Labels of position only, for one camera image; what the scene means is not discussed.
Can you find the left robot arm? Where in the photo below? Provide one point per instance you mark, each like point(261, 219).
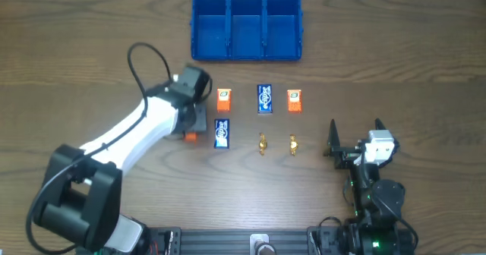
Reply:
point(144, 130)

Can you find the blue candy pack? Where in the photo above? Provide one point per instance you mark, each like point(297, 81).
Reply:
point(221, 133)
point(264, 98)

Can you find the blue tray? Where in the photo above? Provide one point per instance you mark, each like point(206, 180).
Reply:
point(247, 38)

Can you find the mounting rail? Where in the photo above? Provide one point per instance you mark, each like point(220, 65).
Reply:
point(220, 241)

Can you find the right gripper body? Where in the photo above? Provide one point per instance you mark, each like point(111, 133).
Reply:
point(346, 157)

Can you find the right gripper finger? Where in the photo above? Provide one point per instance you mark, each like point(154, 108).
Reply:
point(379, 125)
point(333, 143)

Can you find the orange candy box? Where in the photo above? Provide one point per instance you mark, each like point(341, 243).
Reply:
point(224, 100)
point(294, 101)
point(191, 136)

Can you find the gold wrapped candy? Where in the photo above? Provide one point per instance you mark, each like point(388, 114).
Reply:
point(293, 145)
point(262, 143)

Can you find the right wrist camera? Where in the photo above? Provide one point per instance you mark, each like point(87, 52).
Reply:
point(377, 147)

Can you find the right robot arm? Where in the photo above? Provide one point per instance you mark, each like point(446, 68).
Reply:
point(379, 205)

